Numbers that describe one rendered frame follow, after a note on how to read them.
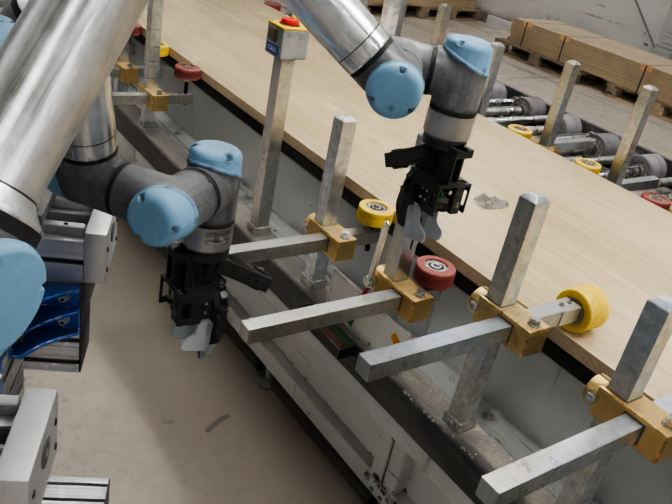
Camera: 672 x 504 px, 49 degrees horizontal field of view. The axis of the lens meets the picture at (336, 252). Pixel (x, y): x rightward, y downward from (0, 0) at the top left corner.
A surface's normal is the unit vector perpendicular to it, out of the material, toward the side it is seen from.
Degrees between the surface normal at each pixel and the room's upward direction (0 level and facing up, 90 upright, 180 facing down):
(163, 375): 0
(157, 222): 90
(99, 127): 96
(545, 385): 90
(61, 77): 62
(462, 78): 90
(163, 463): 0
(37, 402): 0
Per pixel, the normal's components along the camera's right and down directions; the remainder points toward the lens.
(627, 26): -0.79, 0.15
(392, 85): -0.10, 0.46
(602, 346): 0.18, -0.87
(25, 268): 0.87, 0.43
